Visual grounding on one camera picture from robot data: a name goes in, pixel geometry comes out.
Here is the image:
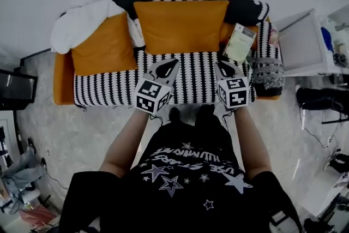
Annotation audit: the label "person's shoe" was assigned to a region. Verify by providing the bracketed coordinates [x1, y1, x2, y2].
[196, 103, 216, 120]
[168, 106, 181, 123]

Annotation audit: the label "person's black star-print shirt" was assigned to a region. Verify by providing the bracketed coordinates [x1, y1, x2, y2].
[58, 113, 303, 233]

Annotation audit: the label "white table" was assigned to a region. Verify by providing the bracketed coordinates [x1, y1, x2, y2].
[299, 171, 349, 227]

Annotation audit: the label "black tangled cables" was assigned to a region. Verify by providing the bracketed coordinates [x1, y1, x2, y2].
[332, 51, 349, 68]

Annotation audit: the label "blue cloth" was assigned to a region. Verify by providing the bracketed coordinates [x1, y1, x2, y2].
[321, 26, 335, 56]

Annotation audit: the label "black white striped throw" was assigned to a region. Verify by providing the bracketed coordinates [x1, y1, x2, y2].
[73, 0, 281, 109]

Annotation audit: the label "person's left forearm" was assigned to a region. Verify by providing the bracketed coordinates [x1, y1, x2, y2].
[98, 109, 151, 180]

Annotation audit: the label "black monitor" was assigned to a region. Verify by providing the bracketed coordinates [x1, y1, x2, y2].
[0, 68, 38, 111]

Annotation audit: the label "red plastic bag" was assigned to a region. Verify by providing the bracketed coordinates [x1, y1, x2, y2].
[18, 206, 58, 227]

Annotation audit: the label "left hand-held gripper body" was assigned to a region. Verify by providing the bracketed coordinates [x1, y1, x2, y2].
[135, 78, 173, 114]

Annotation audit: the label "white blanket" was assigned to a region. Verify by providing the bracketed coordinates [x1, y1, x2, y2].
[50, 0, 146, 55]

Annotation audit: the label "person's right shoe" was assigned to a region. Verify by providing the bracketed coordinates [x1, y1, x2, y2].
[196, 103, 216, 120]

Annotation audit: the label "green white booklet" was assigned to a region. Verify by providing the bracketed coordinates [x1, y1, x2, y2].
[222, 22, 258, 63]

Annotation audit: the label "small orange cushion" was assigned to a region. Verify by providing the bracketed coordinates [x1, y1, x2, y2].
[219, 23, 259, 50]

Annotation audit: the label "person's left shoe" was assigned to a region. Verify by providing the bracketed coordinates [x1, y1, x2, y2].
[168, 106, 181, 123]

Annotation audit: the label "person's right forearm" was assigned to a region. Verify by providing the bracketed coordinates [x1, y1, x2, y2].
[233, 106, 273, 181]

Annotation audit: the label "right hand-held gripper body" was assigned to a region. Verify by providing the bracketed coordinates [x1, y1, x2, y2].
[218, 76, 250, 110]

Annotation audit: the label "large orange cushion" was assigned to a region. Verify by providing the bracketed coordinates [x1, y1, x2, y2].
[133, 0, 230, 56]

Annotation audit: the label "orange sofa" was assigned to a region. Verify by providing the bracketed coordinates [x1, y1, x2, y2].
[53, 0, 284, 110]

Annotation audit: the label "small floral cloth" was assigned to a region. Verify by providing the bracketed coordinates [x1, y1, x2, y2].
[269, 27, 281, 47]

